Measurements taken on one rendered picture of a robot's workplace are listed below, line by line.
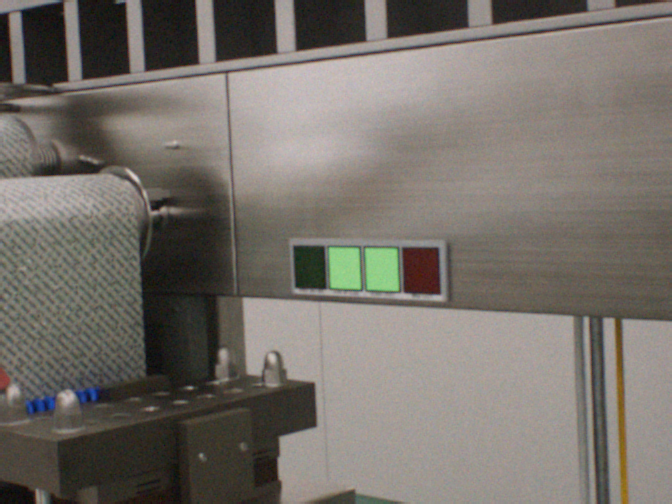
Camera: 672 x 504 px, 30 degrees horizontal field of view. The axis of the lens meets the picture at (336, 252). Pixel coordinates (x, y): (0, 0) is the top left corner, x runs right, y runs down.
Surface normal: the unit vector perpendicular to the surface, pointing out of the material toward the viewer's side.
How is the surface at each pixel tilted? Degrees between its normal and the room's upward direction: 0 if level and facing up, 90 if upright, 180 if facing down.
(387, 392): 90
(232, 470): 90
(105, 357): 90
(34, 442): 90
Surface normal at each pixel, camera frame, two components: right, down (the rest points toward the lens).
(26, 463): -0.68, 0.08
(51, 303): 0.73, 0.01
